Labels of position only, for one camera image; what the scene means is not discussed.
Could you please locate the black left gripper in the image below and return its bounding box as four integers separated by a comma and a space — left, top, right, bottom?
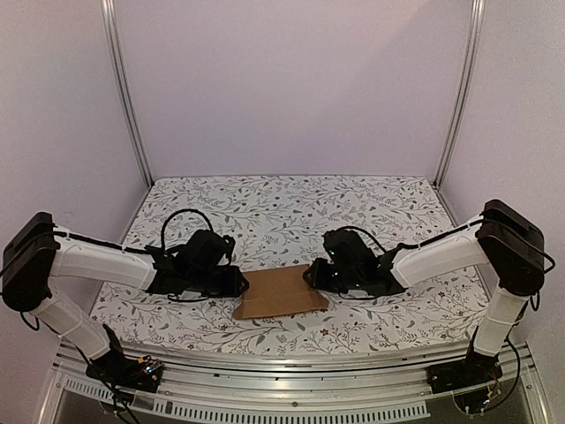
187, 267, 251, 300

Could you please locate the brown cardboard paper box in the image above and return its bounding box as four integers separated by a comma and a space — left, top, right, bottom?
232, 265, 329, 321

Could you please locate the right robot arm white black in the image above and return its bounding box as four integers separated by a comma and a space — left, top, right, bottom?
303, 200, 555, 385

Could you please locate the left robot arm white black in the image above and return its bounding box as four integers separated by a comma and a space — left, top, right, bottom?
1, 212, 249, 383

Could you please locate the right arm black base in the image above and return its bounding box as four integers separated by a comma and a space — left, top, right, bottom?
426, 345, 503, 394

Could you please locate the floral patterned table mat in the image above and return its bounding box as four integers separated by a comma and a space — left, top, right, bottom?
91, 176, 487, 356

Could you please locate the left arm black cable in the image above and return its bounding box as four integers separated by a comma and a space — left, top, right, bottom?
159, 208, 215, 253

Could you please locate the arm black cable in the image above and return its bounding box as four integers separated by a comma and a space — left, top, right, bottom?
343, 211, 557, 275
159, 208, 215, 253

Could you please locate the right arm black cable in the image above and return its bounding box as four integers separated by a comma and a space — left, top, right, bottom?
343, 211, 557, 275

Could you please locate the aluminium front rail frame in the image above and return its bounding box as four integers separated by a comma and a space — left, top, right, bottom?
37, 342, 551, 424

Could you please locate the left aluminium frame post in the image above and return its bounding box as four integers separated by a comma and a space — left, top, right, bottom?
100, 0, 154, 188

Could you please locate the aluminium frame post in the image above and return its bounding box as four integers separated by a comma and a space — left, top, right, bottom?
100, 0, 154, 188
433, 0, 486, 191

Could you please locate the right aluminium frame post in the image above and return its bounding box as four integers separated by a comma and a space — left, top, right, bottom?
433, 0, 486, 191

